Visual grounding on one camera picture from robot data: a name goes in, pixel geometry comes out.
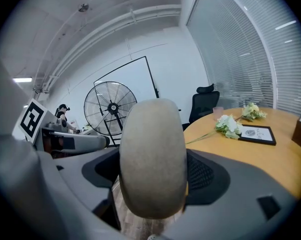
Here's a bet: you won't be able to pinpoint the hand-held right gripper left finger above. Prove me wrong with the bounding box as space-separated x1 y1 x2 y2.
0 131 122 240

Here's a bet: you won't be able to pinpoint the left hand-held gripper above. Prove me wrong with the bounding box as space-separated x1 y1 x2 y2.
11 98 111 155

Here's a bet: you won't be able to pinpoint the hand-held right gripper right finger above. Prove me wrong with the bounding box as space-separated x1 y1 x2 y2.
165 148 299 240

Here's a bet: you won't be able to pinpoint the large black standing fan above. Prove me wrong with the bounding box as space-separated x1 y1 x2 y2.
83 81 138 148

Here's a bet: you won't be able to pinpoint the whiteboard on black stand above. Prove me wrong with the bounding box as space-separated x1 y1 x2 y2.
93 55 162 148

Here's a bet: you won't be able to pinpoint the black framed picture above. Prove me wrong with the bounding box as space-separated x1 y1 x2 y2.
237 124 277 147

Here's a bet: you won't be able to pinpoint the white artificial flower bouquet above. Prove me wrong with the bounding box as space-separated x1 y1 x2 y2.
185 114 244 145

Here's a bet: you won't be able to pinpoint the long ceiling light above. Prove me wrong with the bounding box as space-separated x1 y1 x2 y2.
12 76 33 83

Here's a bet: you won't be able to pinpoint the pink cup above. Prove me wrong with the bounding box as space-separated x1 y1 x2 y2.
212 106 225 121

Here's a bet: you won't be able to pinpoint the yellow artificial flower bouquet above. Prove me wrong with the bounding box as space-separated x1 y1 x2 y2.
234 101 268 123

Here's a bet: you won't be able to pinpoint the black office chair with headrest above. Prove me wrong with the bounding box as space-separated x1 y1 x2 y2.
182 83 221 132

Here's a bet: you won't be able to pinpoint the white ceiling pipes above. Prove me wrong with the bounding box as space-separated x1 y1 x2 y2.
32 3 183 95

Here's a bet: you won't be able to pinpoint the round wooden table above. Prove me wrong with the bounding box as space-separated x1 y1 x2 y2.
185 0 301 118

